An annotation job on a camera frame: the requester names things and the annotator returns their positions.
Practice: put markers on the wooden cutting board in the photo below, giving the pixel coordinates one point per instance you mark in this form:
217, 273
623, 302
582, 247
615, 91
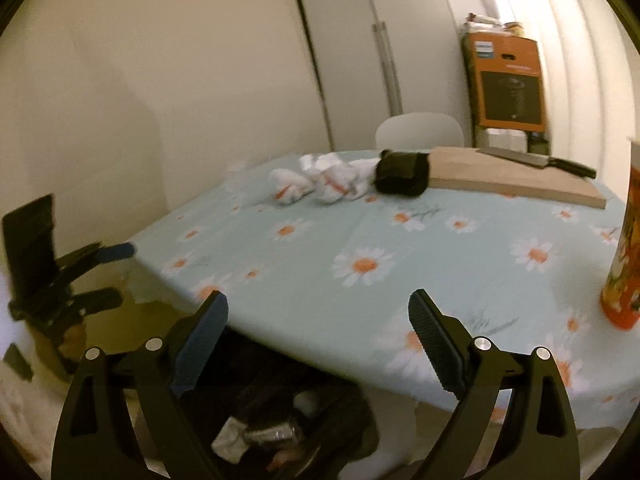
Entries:
500, 175

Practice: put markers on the white radiator heater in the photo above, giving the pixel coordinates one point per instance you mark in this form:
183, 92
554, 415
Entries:
500, 139

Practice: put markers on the white wardrobe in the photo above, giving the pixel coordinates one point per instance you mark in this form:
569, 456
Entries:
370, 50

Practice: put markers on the white orange tissue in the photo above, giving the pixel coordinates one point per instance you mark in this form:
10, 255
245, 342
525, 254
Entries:
342, 185
290, 186

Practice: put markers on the daisy print tablecloth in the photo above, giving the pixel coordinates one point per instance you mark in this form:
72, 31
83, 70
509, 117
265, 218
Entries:
320, 240

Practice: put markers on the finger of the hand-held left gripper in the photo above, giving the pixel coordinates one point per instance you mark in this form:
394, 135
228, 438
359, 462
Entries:
100, 302
115, 251

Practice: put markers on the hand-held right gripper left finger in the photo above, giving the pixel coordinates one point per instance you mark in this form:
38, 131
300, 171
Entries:
197, 345

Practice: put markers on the packets on cardboard box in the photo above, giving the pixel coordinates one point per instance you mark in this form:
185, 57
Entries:
487, 22

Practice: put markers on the crushed silver can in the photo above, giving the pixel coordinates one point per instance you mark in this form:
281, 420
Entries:
272, 434

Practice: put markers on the dark bag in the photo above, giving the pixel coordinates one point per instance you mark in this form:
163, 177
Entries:
539, 144

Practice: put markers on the orange cardboard appliance box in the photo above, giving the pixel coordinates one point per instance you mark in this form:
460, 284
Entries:
510, 85

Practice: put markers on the crumpled white paper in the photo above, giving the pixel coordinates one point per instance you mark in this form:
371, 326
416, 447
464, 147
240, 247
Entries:
230, 440

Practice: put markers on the bin with black liner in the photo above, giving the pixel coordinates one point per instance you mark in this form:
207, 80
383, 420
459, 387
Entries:
280, 375

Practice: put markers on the white chair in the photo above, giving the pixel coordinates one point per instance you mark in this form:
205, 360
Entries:
420, 130

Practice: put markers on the orange printed tall can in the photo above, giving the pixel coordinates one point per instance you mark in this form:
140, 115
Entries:
625, 260

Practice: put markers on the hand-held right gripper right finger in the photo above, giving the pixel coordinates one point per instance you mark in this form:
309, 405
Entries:
437, 342

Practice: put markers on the white curtain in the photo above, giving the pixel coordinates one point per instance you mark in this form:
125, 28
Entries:
565, 35

